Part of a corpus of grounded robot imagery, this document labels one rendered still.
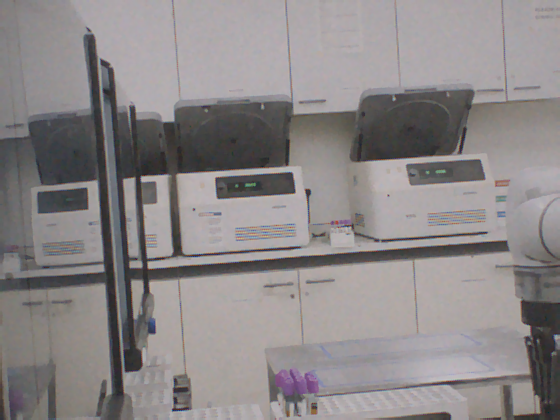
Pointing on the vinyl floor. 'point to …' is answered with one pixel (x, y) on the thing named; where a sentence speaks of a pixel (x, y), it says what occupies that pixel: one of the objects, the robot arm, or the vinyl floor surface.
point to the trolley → (410, 363)
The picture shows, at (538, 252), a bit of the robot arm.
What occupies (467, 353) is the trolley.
